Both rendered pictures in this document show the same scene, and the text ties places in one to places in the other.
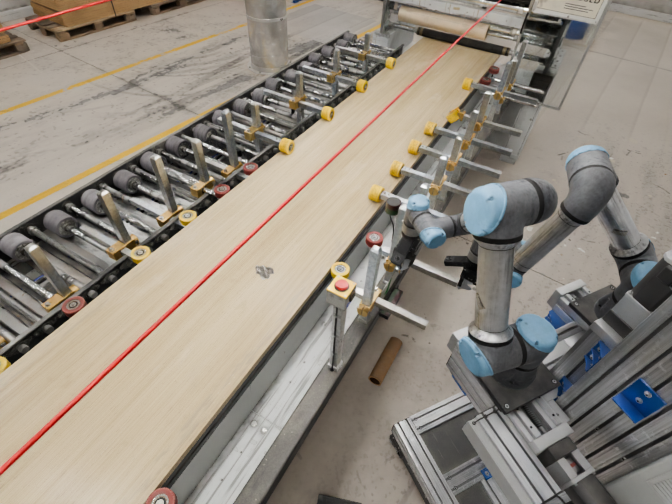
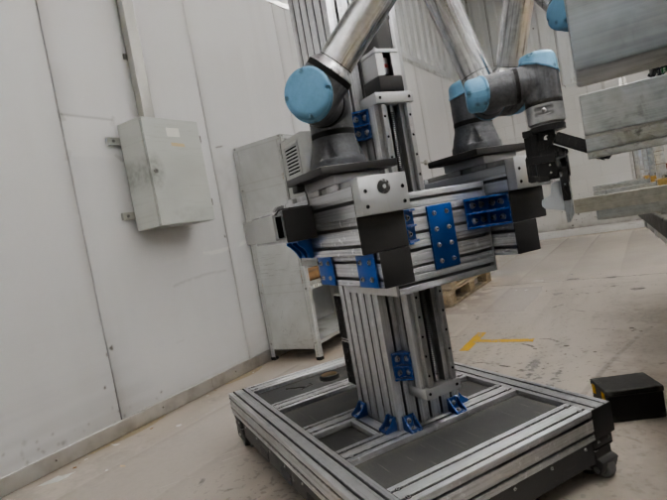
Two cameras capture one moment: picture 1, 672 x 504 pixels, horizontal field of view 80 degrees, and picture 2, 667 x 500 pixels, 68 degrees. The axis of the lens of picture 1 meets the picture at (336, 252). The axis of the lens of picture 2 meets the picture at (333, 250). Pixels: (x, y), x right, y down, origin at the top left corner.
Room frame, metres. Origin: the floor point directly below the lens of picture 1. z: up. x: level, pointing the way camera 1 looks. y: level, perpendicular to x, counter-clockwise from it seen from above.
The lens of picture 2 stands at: (2.18, -1.05, 0.90)
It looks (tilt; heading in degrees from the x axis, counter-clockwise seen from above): 3 degrees down; 181
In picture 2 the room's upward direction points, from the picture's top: 10 degrees counter-clockwise
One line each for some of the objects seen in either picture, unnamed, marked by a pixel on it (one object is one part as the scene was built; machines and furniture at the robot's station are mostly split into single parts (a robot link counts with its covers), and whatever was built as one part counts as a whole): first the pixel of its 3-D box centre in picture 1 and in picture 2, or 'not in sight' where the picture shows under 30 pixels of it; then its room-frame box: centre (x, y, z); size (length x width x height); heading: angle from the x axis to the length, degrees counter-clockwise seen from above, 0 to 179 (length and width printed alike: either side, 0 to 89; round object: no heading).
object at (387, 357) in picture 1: (385, 360); not in sight; (1.15, -0.34, 0.04); 0.30 x 0.08 x 0.08; 152
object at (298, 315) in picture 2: not in sight; (312, 243); (-1.62, -1.25, 0.78); 0.90 x 0.45 x 1.55; 147
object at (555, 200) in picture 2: not in sight; (556, 202); (1.12, -0.58, 0.86); 0.06 x 0.03 x 0.09; 62
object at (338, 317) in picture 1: (337, 336); not in sight; (0.76, -0.02, 0.93); 0.05 x 0.04 x 0.45; 152
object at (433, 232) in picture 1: (433, 230); not in sight; (0.98, -0.32, 1.28); 0.11 x 0.11 x 0.08; 20
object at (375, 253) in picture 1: (369, 288); not in sight; (1.00, -0.14, 0.92); 0.03 x 0.03 x 0.48; 62
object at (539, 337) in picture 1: (528, 340); (470, 99); (0.62, -0.57, 1.21); 0.13 x 0.12 x 0.14; 110
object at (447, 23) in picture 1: (465, 27); not in sight; (3.78, -0.98, 1.05); 1.43 x 0.12 x 0.12; 62
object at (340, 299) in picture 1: (341, 293); not in sight; (0.77, -0.02, 1.18); 0.07 x 0.07 x 0.08; 62
